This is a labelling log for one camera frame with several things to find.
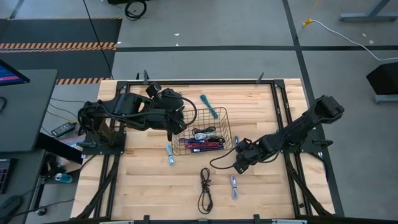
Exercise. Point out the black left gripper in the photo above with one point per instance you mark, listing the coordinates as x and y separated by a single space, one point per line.
174 119

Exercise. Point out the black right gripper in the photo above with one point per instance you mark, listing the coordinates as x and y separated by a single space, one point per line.
253 157

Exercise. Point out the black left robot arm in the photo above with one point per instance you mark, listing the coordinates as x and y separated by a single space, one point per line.
124 104

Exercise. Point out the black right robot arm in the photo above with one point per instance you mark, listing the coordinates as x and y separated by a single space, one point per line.
326 109

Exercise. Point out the black table clamp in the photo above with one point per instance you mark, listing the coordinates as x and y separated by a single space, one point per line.
145 76
146 218
256 218

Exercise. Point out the black power adapter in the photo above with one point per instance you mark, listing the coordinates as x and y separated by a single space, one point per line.
63 129

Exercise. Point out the black desk support bar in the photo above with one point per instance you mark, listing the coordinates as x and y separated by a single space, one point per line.
59 147

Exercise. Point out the black hazard-striped floor mat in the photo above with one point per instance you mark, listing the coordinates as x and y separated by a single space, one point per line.
62 31

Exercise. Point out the black low desk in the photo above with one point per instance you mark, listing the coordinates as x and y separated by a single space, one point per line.
28 174

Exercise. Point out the black round caster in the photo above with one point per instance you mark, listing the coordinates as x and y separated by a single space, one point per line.
41 211

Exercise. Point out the grey stand base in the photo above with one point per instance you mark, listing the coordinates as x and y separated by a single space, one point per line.
387 99

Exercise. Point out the black box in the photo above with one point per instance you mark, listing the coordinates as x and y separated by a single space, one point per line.
385 77

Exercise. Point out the computer monitor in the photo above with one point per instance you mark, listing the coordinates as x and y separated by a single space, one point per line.
9 76

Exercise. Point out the backlit keyboard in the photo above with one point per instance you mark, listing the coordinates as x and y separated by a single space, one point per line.
3 175

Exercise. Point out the black computer mouse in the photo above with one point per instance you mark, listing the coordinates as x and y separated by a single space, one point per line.
11 205

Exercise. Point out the grey table leg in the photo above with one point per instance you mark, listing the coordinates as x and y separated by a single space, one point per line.
357 17

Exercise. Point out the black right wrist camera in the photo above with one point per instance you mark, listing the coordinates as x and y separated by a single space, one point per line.
244 145

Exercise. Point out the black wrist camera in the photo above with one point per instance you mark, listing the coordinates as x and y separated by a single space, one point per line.
244 145
154 89

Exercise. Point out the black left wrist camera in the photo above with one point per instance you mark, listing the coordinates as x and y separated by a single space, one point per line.
154 89

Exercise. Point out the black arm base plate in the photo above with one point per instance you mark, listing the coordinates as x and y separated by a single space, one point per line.
314 146
119 150

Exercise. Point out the black aluminium table frame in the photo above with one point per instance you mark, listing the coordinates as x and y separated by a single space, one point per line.
217 82

